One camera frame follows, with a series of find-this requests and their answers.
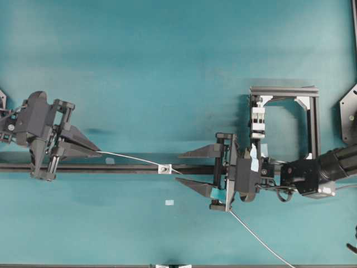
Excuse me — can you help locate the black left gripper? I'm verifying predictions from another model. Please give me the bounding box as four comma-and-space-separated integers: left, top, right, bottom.
30, 99, 100, 181

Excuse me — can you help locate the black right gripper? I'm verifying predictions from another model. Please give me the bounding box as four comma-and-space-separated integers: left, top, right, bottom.
175, 132, 238, 212

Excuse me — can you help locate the white wire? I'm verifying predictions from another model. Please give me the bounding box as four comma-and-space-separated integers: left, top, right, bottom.
96, 150, 295, 267

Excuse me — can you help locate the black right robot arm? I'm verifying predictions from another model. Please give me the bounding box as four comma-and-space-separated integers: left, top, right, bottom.
177, 133, 356, 212

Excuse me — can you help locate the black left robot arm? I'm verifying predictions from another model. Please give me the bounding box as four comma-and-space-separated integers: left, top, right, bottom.
1, 91, 100, 181

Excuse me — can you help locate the teal tape piece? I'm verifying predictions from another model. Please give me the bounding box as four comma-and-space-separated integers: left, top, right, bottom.
249, 144, 259, 173

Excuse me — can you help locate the white clamp block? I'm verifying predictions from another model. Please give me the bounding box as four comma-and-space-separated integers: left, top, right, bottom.
250, 107, 266, 139

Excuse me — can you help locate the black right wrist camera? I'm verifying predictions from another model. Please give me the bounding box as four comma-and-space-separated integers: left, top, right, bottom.
235, 149, 262, 202

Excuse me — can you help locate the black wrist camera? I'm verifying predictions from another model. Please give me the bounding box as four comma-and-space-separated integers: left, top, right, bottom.
235, 149, 262, 202
13, 91, 56, 147

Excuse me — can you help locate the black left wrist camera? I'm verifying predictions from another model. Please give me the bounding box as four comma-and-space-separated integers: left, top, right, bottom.
13, 91, 56, 147

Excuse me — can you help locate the black aluminium rail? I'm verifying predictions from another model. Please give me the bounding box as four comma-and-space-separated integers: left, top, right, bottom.
0, 163, 232, 175

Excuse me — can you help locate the black aluminium frame stand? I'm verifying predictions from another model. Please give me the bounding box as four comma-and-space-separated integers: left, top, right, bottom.
249, 85, 321, 161

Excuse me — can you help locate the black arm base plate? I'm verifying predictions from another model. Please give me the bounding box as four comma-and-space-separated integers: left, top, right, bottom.
339, 85, 356, 145

